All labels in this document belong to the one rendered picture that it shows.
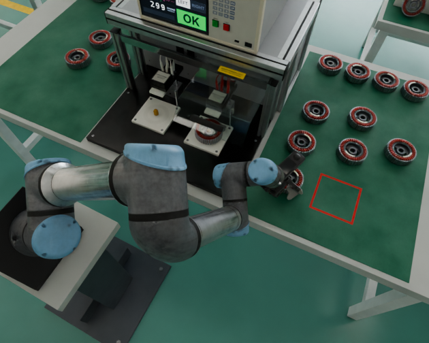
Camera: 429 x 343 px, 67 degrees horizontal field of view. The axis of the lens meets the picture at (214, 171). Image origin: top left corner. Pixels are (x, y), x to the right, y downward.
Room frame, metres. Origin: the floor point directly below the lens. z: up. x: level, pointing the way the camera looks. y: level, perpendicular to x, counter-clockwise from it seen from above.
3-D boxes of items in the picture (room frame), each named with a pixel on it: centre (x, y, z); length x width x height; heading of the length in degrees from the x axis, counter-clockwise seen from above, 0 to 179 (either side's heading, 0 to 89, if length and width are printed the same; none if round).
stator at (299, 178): (0.60, -0.28, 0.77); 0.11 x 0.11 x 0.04
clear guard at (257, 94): (0.77, -0.04, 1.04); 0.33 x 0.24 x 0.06; 156
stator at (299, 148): (0.76, -0.34, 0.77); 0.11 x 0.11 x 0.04
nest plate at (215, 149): (0.79, 0.03, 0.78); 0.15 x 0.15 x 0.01; 66
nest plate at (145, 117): (0.89, 0.25, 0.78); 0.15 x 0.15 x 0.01; 66
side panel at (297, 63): (1.07, -0.32, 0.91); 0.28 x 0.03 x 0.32; 156
